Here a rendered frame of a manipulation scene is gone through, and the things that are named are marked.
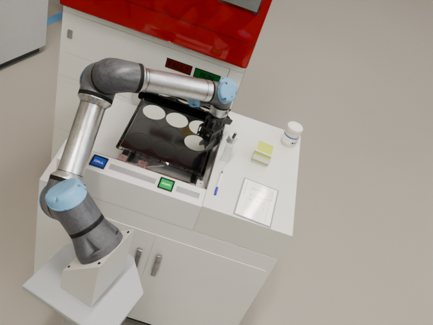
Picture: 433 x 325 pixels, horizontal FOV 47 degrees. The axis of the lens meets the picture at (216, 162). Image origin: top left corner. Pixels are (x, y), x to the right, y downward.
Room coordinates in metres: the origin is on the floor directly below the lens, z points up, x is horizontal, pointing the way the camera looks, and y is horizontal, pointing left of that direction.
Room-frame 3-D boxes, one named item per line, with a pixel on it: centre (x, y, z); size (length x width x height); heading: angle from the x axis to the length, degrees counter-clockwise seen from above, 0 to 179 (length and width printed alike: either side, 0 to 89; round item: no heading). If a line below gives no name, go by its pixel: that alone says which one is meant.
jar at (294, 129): (1.83, -0.27, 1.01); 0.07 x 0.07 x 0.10
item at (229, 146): (1.57, -0.02, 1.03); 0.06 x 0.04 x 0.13; 4
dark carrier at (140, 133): (1.67, 0.23, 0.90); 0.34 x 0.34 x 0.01; 4
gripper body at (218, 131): (1.63, 0.07, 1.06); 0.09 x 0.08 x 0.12; 154
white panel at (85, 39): (1.88, 0.43, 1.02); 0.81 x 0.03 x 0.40; 94
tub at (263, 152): (1.64, -0.17, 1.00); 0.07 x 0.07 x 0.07; 88
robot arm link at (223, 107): (1.63, 0.07, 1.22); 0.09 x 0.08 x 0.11; 134
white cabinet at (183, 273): (1.57, 0.14, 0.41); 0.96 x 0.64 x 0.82; 94
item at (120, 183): (1.30, 0.27, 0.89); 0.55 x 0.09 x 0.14; 94
